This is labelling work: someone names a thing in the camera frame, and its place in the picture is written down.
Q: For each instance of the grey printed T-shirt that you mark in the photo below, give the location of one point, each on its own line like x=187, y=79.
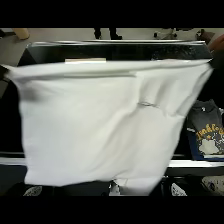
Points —
x=204, y=116

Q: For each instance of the white T-shirt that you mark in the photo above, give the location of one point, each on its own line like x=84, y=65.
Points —
x=100, y=126

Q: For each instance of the blue garment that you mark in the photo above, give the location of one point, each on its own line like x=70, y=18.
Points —
x=194, y=150

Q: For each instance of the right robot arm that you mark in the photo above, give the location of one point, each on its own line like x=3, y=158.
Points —
x=178, y=190

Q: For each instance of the white office chair base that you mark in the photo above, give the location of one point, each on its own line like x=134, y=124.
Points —
x=166, y=33

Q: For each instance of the person's legs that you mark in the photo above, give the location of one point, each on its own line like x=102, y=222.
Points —
x=114, y=33

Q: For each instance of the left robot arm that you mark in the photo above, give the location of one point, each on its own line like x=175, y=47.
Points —
x=33, y=191

